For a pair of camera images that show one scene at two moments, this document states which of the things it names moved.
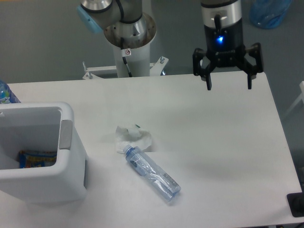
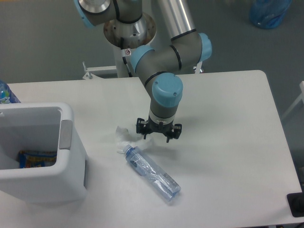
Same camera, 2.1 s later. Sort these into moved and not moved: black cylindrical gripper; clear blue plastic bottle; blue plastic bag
Moved: black cylindrical gripper
Not moved: clear blue plastic bottle; blue plastic bag
